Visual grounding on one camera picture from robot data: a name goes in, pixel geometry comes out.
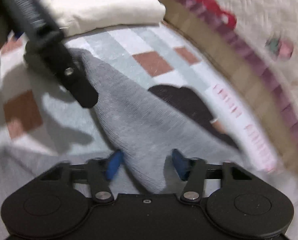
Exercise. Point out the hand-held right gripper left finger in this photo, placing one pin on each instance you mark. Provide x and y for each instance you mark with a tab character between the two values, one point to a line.
113	165

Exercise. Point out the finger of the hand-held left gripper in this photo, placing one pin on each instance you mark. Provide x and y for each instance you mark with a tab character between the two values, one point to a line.
71	77

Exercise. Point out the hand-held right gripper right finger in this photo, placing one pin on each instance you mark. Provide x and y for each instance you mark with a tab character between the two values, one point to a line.
180	165

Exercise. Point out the grey knitted garment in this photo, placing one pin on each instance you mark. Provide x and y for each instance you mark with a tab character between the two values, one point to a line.
138	130

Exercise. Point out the white folded cloth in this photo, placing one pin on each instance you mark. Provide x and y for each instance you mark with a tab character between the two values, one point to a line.
101	5

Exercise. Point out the checkered blanket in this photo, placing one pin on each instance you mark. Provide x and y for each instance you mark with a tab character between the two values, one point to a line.
144	47

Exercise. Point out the white quilt with red print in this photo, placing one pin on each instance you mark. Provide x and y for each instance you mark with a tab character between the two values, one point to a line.
264	12

